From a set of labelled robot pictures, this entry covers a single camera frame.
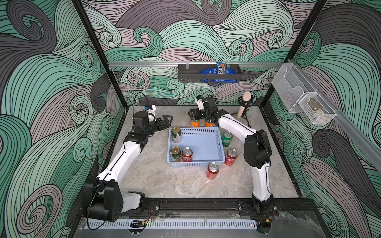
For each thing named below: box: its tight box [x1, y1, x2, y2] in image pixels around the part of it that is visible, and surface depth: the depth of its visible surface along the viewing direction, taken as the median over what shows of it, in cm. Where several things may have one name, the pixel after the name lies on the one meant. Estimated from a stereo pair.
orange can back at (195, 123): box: [190, 119, 200, 128], surface depth 100 cm
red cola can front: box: [182, 146, 193, 163], surface depth 84 cm
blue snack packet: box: [200, 61, 239, 83], surface depth 94 cm
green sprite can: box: [221, 130, 233, 148], surface depth 92 cm
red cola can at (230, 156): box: [224, 148, 239, 167], surface depth 84 cm
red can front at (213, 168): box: [205, 161, 220, 180], surface depth 79 cm
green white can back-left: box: [171, 126, 182, 144], surface depth 94 cm
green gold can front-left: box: [170, 145, 182, 163], surface depth 85 cm
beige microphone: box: [237, 91, 252, 119], surface depth 91 cm
